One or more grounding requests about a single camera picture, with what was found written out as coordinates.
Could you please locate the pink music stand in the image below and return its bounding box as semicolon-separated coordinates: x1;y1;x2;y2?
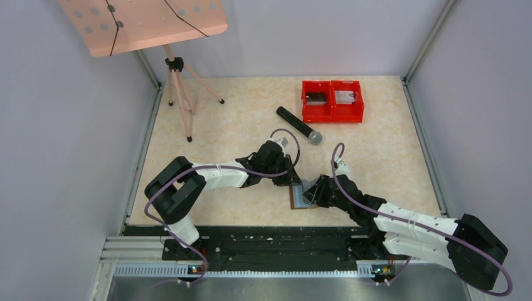
58;0;228;142

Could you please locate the red plastic bin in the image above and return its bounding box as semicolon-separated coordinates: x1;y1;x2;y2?
301;80;333;123
331;80;364;123

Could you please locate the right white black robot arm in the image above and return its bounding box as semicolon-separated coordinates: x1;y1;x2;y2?
303;175;508;291

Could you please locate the left red plastic bin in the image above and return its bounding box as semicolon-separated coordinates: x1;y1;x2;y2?
301;80;333;123

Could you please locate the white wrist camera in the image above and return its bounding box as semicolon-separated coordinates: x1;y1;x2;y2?
335;161;350;176
277;137;289;148

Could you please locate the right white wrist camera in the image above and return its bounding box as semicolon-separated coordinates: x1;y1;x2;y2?
335;161;350;176

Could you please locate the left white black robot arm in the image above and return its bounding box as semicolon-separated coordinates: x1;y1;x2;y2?
144;139;302;259

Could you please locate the right red plastic bin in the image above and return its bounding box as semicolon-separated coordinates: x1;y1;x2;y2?
331;80;364;123

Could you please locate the brown leather card holder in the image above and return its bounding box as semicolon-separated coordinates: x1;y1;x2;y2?
289;178;318;210

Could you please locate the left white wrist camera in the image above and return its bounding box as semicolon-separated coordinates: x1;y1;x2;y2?
277;137;289;148

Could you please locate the black handheld microphone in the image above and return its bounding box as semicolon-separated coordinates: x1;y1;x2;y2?
275;106;322;145

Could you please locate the purple cable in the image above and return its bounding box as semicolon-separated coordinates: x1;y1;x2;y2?
331;143;514;297
144;129;301;285

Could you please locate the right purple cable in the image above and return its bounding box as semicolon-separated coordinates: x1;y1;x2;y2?
331;143;514;297

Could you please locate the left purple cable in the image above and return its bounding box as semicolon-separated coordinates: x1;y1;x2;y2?
144;129;301;285

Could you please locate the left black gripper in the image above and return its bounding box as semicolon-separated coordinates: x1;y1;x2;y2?
262;154;303;187

